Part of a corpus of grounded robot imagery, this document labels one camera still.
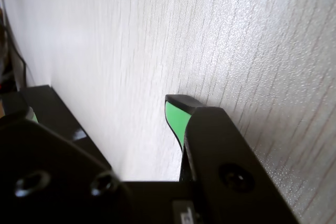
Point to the black cardboard box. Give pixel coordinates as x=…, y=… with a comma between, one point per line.
x=60, y=113

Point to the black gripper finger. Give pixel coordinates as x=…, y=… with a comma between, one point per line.
x=52, y=171
x=223, y=155

